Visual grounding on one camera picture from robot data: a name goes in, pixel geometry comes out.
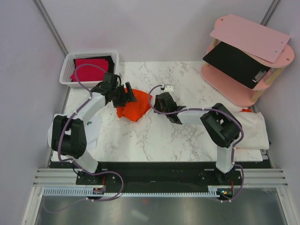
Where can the black clipboard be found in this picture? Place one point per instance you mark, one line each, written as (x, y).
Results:
(236, 64)

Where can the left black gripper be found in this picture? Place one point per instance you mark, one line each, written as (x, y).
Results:
(130, 97)

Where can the white cloth at right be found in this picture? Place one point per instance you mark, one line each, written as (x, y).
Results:
(255, 132)

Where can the magenta t shirt in basket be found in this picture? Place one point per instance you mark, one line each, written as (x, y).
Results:
(90, 73)

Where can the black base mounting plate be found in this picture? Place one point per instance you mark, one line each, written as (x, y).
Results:
(148, 176)

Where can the loose pink board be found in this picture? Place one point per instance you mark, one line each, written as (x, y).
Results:
(250, 37)

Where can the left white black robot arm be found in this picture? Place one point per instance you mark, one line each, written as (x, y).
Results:
(68, 136)

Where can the white cloth at left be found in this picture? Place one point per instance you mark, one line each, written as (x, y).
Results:
(92, 132)

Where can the white slotted cable duct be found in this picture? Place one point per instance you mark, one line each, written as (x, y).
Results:
(101, 191)

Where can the white plastic laundry basket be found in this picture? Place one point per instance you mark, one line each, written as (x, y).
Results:
(67, 75)

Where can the aluminium rail frame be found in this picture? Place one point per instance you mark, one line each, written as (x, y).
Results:
(259, 200)

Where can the white cloth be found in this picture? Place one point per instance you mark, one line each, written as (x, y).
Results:
(255, 132)
(92, 132)

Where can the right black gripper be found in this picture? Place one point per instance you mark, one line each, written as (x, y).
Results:
(156, 105)

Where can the pink two-tier shelf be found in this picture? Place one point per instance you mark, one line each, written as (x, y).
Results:
(236, 92)

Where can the orange t shirt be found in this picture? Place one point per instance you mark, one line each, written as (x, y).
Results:
(133, 111)

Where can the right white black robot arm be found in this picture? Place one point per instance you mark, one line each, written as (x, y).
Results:
(221, 125)

